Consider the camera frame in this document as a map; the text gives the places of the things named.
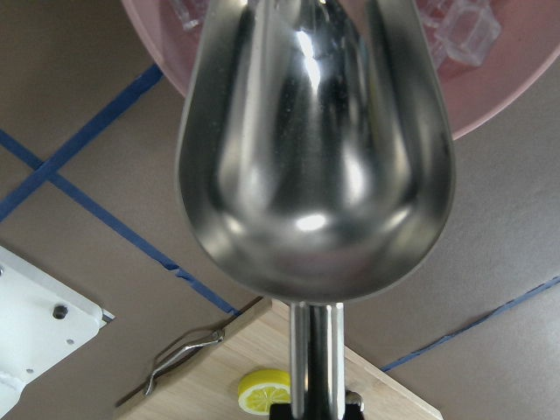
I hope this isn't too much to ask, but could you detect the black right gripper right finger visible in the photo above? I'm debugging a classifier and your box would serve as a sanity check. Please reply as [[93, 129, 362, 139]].
[[343, 390, 365, 420]]

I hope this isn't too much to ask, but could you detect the clear ice cubes pile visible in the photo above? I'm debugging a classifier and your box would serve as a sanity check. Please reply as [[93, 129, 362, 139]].
[[166, 1, 501, 71]]

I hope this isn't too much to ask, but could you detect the wooden cutting board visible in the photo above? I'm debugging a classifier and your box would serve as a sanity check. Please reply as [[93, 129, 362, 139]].
[[114, 298, 442, 419]]

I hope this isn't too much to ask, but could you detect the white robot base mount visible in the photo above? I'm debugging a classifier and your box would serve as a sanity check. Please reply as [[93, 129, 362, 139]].
[[1, 248, 115, 416]]

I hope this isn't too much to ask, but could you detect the metal ice scoop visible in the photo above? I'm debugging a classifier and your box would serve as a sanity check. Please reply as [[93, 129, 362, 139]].
[[177, 1, 455, 419]]

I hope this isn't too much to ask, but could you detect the lemon half slice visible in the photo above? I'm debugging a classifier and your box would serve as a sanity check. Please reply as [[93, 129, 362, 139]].
[[237, 368, 291, 416]]

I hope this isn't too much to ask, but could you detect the pink bowl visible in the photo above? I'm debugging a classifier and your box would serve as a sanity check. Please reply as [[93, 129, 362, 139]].
[[122, 1, 559, 139]]

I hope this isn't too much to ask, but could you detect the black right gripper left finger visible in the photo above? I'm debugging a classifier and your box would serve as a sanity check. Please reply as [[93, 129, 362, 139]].
[[269, 403, 293, 420]]

